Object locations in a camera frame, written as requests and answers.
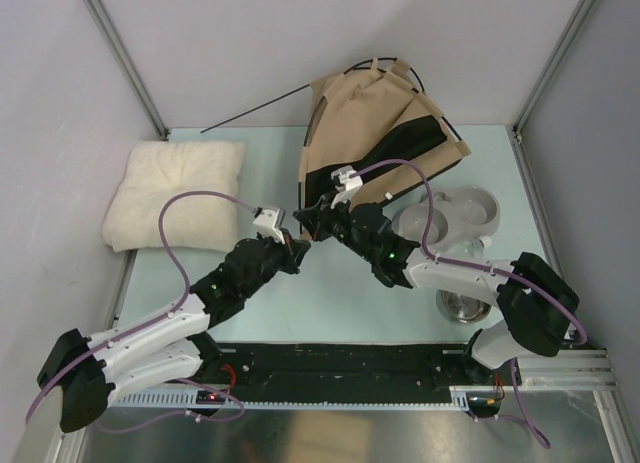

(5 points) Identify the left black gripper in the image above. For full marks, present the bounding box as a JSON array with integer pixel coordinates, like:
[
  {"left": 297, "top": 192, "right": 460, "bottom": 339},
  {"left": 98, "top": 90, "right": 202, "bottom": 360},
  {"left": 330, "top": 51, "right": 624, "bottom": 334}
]
[{"left": 241, "top": 229, "right": 310, "bottom": 299}]

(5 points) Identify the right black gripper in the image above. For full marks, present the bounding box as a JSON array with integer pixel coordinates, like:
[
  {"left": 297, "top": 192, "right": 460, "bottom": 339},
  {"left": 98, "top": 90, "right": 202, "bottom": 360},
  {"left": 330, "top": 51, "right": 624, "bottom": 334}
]
[{"left": 297, "top": 188, "right": 376, "bottom": 261}]

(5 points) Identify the black tent pole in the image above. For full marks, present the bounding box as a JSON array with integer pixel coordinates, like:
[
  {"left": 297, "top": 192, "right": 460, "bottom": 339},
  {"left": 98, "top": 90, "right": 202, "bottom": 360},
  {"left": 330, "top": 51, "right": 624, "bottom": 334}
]
[
  {"left": 199, "top": 83, "right": 311, "bottom": 134},
  {"left": 297, "top": 56, "right": 461, "bottom": 224}
]

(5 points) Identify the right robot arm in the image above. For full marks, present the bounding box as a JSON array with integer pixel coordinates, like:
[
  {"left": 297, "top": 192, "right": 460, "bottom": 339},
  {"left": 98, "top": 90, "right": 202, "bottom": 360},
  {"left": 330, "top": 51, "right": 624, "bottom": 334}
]
[{"left": 294, "top": 203, "right": 579, "bottom": 384}]

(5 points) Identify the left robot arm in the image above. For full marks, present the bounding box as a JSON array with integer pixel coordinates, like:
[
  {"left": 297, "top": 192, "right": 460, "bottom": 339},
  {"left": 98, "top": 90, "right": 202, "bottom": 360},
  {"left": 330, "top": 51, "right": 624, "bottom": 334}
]
[{"left": 37, "top": 235, "right": 311, "bottom": 433}]

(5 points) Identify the grey double pet feeder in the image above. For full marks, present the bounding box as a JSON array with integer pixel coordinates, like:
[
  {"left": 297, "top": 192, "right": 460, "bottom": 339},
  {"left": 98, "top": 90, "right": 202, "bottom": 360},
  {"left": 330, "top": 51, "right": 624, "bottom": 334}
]
[{"left": 392, "top": 186, "right": 501, "bottom": 256}]

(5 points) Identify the stainless steel pet bowl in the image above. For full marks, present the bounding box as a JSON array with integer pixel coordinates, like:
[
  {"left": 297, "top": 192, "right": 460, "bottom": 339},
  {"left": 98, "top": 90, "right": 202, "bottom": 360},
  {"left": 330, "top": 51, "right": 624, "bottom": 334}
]
[{"left": 436, "top": 290, "right": 491, "bottom": 324}]

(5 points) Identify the white fluffy cushion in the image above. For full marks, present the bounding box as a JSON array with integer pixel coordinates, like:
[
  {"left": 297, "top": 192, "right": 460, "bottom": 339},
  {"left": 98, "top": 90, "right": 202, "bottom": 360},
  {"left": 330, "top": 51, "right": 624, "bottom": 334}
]
[{"left": 102, "top": 141, "right": 246, "bottom": 252}]

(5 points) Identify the clear plastic water bottle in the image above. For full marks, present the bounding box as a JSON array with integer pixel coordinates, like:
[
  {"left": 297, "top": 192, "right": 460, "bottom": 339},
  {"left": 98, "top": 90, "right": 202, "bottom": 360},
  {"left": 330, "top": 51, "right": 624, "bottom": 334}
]
[{"left": 460, "top": 235, "right": 493, "bottom": 259}]

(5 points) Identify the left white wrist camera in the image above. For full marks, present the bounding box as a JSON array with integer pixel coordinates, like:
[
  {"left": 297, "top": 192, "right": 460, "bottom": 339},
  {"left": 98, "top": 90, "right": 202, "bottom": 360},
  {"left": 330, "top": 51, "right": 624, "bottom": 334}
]
[{"left": 253, "top": 206, "right": 285, "bottom": 244}]

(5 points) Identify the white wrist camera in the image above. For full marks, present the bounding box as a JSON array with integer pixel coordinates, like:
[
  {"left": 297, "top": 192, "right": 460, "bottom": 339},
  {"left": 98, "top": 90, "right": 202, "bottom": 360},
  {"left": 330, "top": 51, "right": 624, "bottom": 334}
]
[
  {"left": 331, "top": 165, "right": 363, "bottom": 208},
  {"left": 253, "top": 206, "right": 285, "bottom": 244}
]

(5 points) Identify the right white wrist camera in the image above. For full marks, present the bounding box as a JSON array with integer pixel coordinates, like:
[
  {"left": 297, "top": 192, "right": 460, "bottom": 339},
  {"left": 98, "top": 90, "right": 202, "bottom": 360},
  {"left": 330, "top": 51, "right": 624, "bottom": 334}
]
[{"left": 331, "top": 165, "right": 363, "bottom": 208}]

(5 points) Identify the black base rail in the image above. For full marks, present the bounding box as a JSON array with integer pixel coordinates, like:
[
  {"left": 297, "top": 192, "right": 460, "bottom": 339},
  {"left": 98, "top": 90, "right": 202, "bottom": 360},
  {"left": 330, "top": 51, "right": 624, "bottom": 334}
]
[{"left": 190, "top": 342, "right": 521, "bottom": 400}]

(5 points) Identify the white slotted cable duct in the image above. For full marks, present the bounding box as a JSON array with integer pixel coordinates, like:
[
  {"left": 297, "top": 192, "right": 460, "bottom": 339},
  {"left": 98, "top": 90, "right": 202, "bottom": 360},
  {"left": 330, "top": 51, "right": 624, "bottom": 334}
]
[{"left": 111, "top": 385, "right": 500, "bottom": 411}]

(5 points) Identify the left aluminium frame post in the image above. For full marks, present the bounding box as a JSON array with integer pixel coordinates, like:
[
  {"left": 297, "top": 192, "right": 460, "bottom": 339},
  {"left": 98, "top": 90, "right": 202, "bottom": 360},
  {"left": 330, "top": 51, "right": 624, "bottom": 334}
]
[{"left": 83, "top": 0, "right": 170, "bottom": 141}]

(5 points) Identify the aluminium frame post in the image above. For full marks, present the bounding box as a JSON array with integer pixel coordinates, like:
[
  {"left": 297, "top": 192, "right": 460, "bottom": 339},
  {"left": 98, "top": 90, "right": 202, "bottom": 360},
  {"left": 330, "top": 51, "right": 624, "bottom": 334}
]
[
  {"left": 83, "top": 0, "right": 170, "bottom": 141},
  {"left": 512, "top": 0, "right": 609, "bottom": 144}
]

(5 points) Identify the right aluminium frame post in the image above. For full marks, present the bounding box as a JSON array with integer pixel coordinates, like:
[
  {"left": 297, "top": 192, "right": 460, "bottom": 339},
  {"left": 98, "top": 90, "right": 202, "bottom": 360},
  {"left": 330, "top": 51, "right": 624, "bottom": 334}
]
[{"left": 512, "top": 0, "right": 609, "bottom": 144}]

